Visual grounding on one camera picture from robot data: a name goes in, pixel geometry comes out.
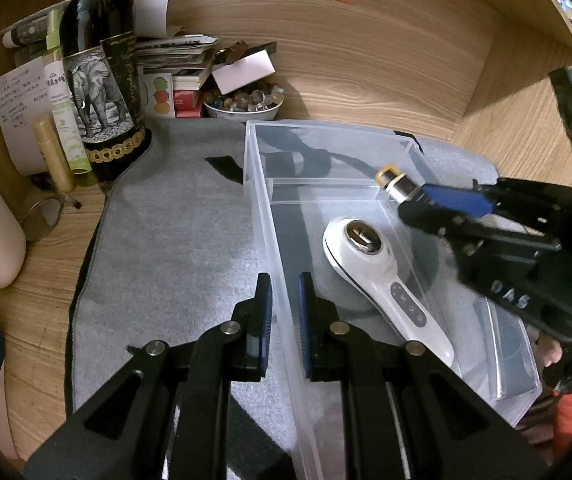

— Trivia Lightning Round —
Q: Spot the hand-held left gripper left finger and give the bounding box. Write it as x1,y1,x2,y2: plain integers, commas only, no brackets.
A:
23,272,273,480

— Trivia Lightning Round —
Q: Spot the white paper sheet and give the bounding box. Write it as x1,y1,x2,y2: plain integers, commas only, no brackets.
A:
133,0,169,40

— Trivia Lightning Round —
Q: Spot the bowl of glass marbles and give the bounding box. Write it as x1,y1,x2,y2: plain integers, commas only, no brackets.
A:
202,85,285,122

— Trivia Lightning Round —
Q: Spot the handwritten white paper note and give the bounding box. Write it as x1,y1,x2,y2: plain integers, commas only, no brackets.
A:
0,52,74,176

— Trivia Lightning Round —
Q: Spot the green white cosmetic tube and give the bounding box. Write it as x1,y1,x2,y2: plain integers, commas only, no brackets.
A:
41,10,92,173

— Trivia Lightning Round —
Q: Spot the rolled newspaper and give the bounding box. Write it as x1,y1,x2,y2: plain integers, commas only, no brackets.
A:
0,10,67,51

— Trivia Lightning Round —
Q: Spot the grey mat with black logo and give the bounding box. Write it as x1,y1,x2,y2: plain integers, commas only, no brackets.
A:
66,115,556,480

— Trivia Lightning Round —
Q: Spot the small clear plastic case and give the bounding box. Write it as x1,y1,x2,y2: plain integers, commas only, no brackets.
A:
476,295,542,401

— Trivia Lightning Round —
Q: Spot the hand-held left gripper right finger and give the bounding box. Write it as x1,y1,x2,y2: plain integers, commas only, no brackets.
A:
298,272,549,480

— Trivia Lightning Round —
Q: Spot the person's right hand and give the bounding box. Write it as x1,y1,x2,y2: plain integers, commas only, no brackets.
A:
536,332,564,368

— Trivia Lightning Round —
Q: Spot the traffic light sticker card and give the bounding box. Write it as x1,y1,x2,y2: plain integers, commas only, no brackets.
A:
138,72,174,117

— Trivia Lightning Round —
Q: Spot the gold-capped metal vial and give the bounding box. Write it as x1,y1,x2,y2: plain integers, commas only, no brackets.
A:
375,162,424,206

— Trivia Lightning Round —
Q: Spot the dark wine bottle elephant label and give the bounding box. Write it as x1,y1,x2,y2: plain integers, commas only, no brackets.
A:
58,0,147,183

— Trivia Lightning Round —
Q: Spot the clear plastic storage box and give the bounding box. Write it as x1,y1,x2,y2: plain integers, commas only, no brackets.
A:
243,120,544,480

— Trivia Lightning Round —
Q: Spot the stack of books and papers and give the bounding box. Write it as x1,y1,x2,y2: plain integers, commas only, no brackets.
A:
133,35,219,118

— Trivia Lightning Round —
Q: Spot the wooden shelf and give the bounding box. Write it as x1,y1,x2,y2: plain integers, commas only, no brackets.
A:
486,0,572,63

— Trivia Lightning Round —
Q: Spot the white card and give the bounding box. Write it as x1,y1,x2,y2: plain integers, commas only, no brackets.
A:
212,51,275,95

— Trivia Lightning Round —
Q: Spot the white handheld facial device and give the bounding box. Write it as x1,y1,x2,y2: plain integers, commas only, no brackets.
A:
322,216,455,368

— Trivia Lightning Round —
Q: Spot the gold tube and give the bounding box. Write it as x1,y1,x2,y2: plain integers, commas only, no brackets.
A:
33,115,76,193

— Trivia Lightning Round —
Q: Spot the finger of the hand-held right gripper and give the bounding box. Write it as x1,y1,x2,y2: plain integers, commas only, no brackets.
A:
423,176,572,232
397,199,565,254

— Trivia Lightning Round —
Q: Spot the small round mirror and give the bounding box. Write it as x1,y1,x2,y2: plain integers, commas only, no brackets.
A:
21,195,64,243

